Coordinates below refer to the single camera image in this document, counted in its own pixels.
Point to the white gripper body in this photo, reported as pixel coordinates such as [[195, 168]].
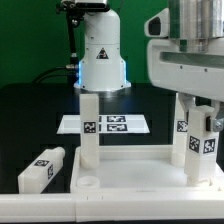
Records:
[[198, 74]]

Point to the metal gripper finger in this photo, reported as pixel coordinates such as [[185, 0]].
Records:
[[187, 102], [215, 120]]

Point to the black camera on stand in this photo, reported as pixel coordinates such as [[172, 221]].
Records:
[[75, 11]]

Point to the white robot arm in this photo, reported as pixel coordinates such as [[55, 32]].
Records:
[[182, 45]]

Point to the white marker sheet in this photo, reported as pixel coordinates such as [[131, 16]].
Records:
[[70, 124]]

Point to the white desk top tray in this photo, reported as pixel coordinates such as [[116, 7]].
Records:
[[135, 168]]

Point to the white front fence bar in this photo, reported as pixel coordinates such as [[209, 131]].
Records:
[[111, 207]]

